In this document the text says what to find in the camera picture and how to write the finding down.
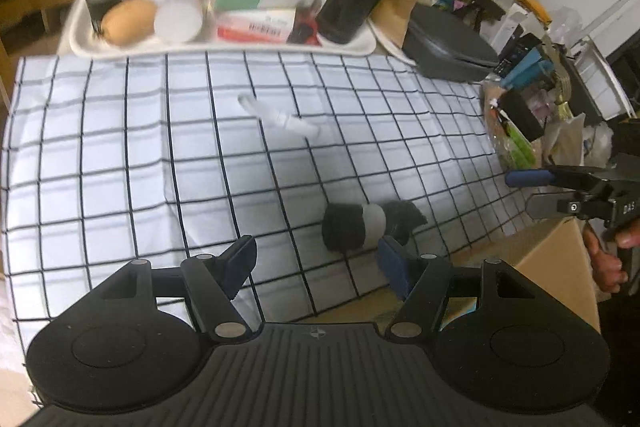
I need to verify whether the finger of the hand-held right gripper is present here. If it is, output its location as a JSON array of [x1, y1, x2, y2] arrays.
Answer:
[[505, 165, 608, 190], [526, 191, 588, 220]]

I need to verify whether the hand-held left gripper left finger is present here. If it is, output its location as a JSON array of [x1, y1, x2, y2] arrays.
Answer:
[[95, 234, 258, 343]]

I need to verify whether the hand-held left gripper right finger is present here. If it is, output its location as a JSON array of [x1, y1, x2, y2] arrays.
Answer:
[[377, 237, 541, 340]]

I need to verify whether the brown cardboard box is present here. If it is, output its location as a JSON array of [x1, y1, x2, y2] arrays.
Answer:
[[452, 219, 601, 335]]

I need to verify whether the black grey sock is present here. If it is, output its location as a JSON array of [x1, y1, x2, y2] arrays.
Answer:
[[321, 201, 428, 253]]

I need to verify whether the person's right hand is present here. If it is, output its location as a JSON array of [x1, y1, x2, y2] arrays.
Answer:
[[582, 222, 640, 295]]

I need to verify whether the clear bag of green snacks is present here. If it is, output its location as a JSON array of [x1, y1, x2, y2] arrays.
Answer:
[[482, 79, 546, 170]]

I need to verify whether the small black box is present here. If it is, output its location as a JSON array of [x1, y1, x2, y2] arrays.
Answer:
[[500, 89, 543, 142]]

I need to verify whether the blue carton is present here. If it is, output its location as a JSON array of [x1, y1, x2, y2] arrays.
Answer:
[[500, 34, 556, 90]]

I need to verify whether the white plastic container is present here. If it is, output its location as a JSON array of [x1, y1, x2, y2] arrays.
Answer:
[[575, 47, 635, 122]]

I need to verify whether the grey zip case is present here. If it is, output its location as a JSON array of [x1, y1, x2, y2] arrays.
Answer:
[[402, 4, 501, 82]]

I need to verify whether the white black checked tablecloth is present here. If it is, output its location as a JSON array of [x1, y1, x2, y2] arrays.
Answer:
[[0, 49, 553, 408]]

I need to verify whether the yellow orange packet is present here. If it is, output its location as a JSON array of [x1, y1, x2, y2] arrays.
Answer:
[[506, 0, 553, 26]]

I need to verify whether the small black tripod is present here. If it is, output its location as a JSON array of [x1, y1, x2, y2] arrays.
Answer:
[[462, 0, 506, 32]]

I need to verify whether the white plate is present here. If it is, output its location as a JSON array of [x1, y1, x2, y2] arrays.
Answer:
[[370, 19, 418, 66]]

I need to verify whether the cream plastic tray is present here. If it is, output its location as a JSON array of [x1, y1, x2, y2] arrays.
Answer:
[[67, 0, 377, 58]]

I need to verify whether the red white flat box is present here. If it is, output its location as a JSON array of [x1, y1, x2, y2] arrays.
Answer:
[[215, 8, 297, 44]]

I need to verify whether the red black small gadget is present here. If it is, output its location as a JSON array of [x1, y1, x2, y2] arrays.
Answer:
[[287, 9, 321, 45]]

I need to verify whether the white round jar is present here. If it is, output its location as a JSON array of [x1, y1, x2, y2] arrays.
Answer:
[[153, 0, 203, 44]]

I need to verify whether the tan round pouch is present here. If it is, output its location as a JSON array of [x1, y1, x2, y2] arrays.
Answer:
[[100, 0, 160, 46]]

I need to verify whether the white cord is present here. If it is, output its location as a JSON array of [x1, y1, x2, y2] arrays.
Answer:
[[239, 94, 321, 138]]

